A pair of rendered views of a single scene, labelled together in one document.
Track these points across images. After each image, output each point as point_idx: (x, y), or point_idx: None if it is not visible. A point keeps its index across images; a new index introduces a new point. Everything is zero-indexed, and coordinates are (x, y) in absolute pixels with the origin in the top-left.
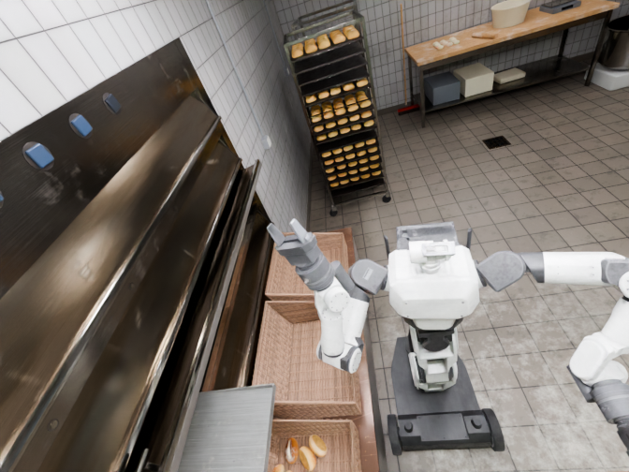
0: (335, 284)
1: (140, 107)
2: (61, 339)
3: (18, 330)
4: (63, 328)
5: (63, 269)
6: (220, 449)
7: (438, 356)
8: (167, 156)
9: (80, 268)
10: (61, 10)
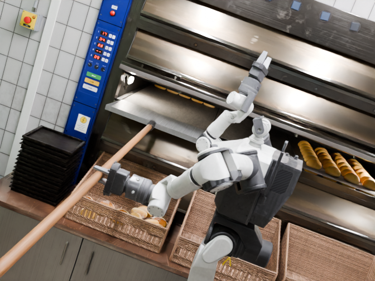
0: (241, 95)
1: (371, 44)
2: (224, 36)
3: (226, 23)
4: (228, 36)
5: (253, 32)
6: (173, 126)
7: (200, 251)
8: (351, 73)
9: (255, 38)
10: None
